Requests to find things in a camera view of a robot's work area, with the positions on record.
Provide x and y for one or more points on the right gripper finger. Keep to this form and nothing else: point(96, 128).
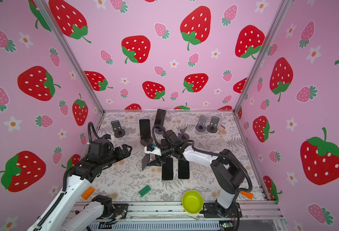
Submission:
point(158, 161)
point(145, 161)

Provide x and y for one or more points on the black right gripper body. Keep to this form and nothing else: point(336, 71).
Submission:
point(166, 151)

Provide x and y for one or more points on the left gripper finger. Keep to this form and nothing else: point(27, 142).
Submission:
point(127, 148)
point(124, 156)

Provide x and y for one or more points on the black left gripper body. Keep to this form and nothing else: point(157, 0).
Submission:
point(113, 157)

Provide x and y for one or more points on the black phone wooden stand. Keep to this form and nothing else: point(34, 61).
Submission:
point(145, 129)

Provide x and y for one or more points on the grey round phone stand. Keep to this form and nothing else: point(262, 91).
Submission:
point(201, 124)

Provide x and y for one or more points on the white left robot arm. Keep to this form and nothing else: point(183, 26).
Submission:
point(76, 181)

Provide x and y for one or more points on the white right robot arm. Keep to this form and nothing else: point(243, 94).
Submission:
point(231, 175)

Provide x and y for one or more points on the grey centre phone stand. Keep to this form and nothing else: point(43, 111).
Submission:
point(182, 135)

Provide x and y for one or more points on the green lego brick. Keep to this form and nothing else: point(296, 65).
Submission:
point(144, 191)

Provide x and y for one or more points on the orange brick left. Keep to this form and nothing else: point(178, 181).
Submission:
point(88, 193)

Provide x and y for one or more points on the orange brick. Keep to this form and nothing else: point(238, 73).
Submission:
point(88, 193)
point(248, 195)

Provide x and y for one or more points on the lime green bowl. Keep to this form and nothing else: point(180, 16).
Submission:
point(192, 202)

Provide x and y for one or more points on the orange brick right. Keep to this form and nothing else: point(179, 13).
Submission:
point(248, 195)

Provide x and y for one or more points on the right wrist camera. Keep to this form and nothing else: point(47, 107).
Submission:
point(153, 149)

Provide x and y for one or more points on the pink wall charger cube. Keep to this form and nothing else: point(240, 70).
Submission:
point(221, 128)

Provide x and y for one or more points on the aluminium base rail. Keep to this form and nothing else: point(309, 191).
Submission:
point(166, 216)

